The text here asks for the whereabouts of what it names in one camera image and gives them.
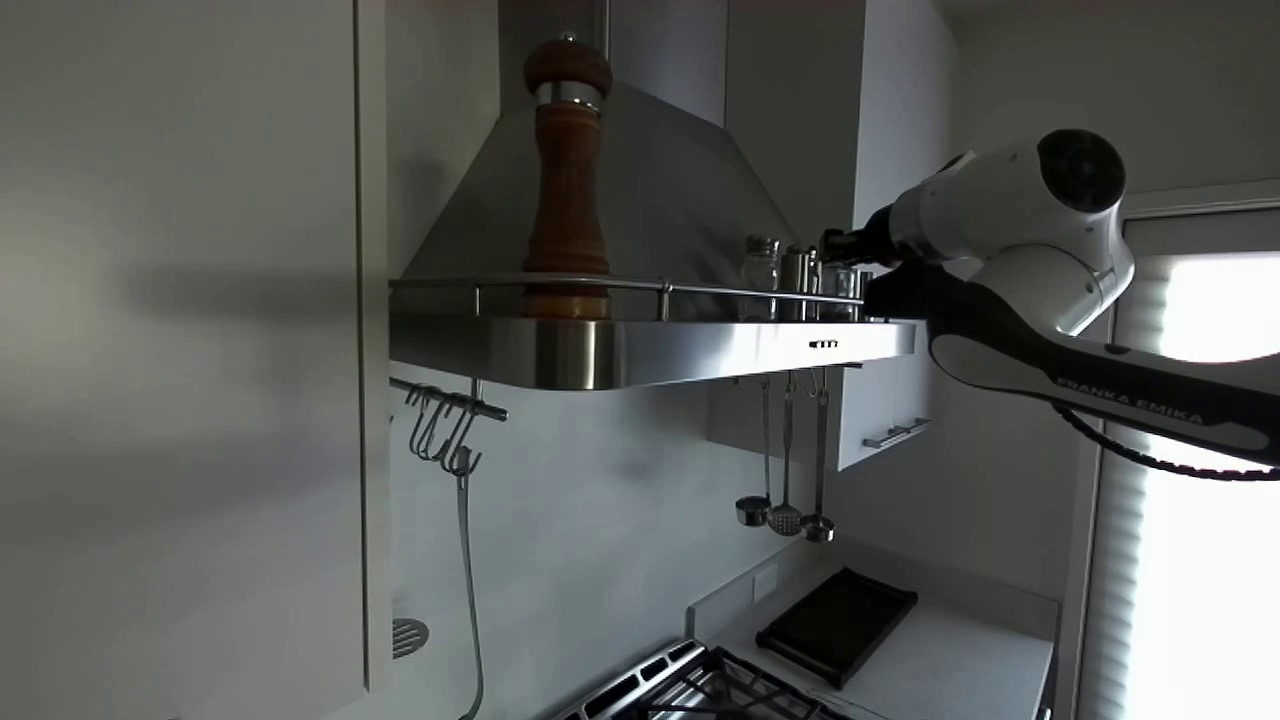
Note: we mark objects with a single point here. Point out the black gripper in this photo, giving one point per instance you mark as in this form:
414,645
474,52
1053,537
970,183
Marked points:
860,246

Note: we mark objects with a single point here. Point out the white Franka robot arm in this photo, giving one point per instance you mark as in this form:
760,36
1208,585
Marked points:
1027,201

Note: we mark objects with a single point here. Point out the glass container chrome cap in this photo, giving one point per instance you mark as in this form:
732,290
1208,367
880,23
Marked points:
810,278

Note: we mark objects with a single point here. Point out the steel cylinder shaker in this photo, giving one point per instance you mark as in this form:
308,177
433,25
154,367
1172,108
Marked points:
775,275
844,285

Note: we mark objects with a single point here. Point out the stainless steel range hood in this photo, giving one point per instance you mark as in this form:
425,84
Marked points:
664,174

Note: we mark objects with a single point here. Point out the hanging metal ladle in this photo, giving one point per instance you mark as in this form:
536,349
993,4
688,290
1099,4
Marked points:
785,522
820,529

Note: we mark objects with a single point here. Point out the hanging metal slotted spoon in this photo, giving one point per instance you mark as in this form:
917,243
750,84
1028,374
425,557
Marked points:
752,511

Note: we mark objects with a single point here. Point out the brown wooden pepper mill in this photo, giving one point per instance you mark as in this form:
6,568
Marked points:
571,187

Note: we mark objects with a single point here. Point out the black rectangular griddle tray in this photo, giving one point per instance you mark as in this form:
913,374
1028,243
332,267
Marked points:
840,627

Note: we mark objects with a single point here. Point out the stainless steel gas stove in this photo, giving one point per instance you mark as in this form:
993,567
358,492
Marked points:
721,685

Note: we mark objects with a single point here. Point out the window with white blinds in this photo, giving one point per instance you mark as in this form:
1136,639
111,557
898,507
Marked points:
1200,603

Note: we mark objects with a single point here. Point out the round perforated metal strainer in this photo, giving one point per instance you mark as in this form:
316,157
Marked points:
409,639

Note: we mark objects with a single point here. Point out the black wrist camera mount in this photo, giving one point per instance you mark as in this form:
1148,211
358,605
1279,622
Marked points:
913,285

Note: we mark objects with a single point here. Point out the small white wall cabinet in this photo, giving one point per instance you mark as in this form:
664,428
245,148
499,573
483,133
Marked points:
885,402

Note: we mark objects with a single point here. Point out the steel rack rail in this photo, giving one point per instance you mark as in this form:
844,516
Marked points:
643,285

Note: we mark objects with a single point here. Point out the white wall outlet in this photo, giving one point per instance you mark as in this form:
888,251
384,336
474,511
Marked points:
769,581

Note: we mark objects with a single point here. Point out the wall hook rail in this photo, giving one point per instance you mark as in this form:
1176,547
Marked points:
441,424

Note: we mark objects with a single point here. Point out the large white wall cabinet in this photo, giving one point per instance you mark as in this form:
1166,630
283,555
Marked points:
175,332

